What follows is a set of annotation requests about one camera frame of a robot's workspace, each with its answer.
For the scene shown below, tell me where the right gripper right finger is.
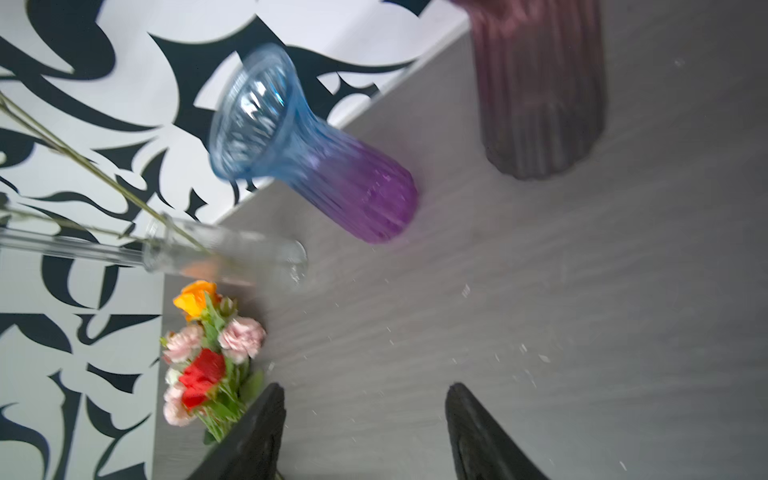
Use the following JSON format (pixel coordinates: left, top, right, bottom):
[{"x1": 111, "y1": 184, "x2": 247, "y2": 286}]
[{"x1": 445, "y1": 382, "x2": 548, "y2": 480}]

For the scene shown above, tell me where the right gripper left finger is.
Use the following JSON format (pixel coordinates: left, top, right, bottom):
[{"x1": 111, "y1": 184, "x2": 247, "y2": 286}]
[{"x1": 188, "y1": 383, "x2": 286, "y2": 480}]

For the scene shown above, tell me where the pink spray roses bunch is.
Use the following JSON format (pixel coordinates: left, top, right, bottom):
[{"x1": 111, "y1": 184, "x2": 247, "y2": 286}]
[{"x1": 161, "y1": 317, "x2": 267, "y2": 443}]

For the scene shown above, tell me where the red rose stem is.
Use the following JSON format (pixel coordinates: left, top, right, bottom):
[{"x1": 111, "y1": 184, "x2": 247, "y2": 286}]
[{"x1": 179, "y1": 348, "x2": 226, "y2": 411}]

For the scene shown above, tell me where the clear glass vase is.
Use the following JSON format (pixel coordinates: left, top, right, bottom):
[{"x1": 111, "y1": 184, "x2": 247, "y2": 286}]
[{"x1": 1, "y1": 215, "x2": 308, "y2": 289}]

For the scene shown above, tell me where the blue purple glass vase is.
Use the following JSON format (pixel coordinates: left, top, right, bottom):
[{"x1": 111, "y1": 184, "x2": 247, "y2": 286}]
[{"x1": 207, "y1": 44, "x2": 419, "y2": 244}]

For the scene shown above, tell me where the blue rose stem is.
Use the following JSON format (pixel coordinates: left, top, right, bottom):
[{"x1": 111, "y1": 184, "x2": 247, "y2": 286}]
[{"x1": 1, "y1": 93, "x2": 209, "y2": 253}]

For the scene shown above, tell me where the dark pink glass vase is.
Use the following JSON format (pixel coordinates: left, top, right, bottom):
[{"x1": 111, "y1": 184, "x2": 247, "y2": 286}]
[{"x1": 457, "y1": 0, "x2": 608, "y2": 181}]

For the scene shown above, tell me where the orange rose stem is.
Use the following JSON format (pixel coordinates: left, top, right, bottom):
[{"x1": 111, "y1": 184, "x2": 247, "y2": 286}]
[{"x1": 173, "y1": 280, "x2": 221, "y2": 321}]

